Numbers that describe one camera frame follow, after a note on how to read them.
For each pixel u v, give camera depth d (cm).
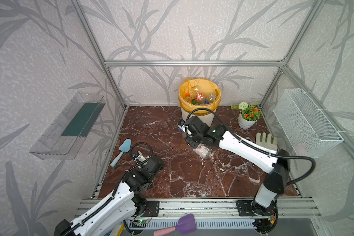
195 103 100
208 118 104
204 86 98
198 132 56
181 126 68
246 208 74
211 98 91
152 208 74
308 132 64
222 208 75
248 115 97
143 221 71
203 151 91
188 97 99
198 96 96
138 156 69
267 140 99
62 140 63
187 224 69
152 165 60
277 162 44
